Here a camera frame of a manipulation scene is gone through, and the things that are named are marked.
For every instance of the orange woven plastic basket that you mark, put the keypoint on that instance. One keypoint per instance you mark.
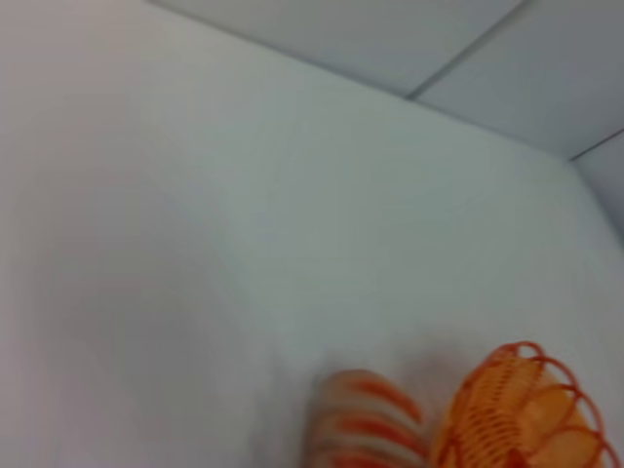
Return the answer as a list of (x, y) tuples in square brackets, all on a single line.
[(512, 419)]

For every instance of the striped toy bread loaf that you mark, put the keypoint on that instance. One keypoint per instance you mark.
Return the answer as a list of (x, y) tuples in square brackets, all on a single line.
[(365, 429)]

